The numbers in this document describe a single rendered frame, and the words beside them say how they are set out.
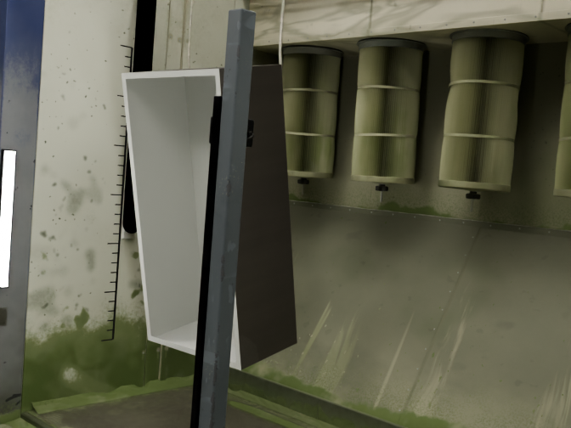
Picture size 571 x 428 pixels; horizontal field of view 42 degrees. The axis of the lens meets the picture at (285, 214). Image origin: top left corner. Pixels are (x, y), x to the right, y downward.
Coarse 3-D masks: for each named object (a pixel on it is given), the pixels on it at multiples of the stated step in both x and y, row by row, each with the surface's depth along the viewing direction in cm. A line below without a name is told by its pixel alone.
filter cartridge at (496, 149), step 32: (480, 32) 336; (512, 32) 335; (480, 64) 338; (512, 64) 338; (448, 96) 355; (480, 96) 338; (512, 96) 340; (448, 128) 348; (480, 128) 338; (512, 128) 342; (448, 160) 346; (480, 160) 337; (512, 160) 346
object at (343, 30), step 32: (256, 0) 431; (288, 0) 413; (320, 0) 397; (352, 0) 382; (384, 0) 368; (416, 0) 355; (448, 0) 343; (480, 0) 332; (512, 0) 321; (544, 0) 311; (256, 32) 430; (288, 32) 412; (320, 32) 396; (352, 32) 380; (384, 32) 366; (416, 32) 355; (448, 32) 350; (544, 32) 334
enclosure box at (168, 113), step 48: (144, 96) 328; (192, 96) 343; (144, 144) 330; (192, 144) 349; (144, 192) 333; (192, 192) 354; (288, 192) 314; (144, 240) 335; (192, 240) 357; (240, 240) 296; (288, 240) 317; (144, 288) 336; (192, 288) 360; (240, 288) 298; (288, 288) 320; (192, 336) 343; (240, 336) 301; (288, 336) 323
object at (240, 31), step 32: (224, 96) 179; (224, 128) 179; (224, 160) 179; (224, 192) 178; (224, 224) 178; (224, 256) 179; (224, 288) 180; (224, 320) 181; (224, 352) 182; (224, 384) 183; (224, 416) 184
